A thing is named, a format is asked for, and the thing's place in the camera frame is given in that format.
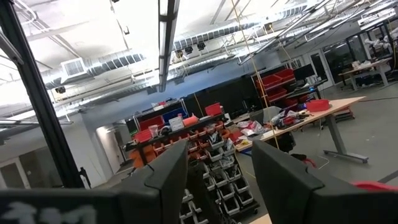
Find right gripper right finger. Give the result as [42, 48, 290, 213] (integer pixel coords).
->
[251, 139, 398, 224]

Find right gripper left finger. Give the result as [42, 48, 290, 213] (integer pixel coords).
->
[114, 139, 190, 224]

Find small red bin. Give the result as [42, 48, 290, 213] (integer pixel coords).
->
[204, 102, 223, 117]

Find rack of small parts bins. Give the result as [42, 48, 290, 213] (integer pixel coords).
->
[124, 113, 261, 224]

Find red storage tote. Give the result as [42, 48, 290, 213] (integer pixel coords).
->
[305, 98, 331, 113]

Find wooden work table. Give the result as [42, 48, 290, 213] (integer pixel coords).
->
[234, 95, 370, 165]

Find shelf with red bins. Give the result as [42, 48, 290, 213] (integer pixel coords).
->
[253, 67, 312, 108]

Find black monitor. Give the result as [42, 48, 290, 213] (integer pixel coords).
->
[294, 63, 317, 81]

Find overhead light bar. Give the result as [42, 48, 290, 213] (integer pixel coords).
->
[157, 0, 182, 93]

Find white work table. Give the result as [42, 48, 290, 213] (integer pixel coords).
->
[338, 57, 393, 91]

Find white air vent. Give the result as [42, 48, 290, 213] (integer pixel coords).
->
[60, 57, 88, 78]

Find yellow cable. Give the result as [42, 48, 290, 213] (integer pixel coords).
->
[230, 0, 280, 150]

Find black aluminium rig frame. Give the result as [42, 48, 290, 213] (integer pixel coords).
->
[0, 0, 86, 190]

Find ribbed silver air duct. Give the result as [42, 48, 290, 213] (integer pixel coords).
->
[86, 9, 308, 78]

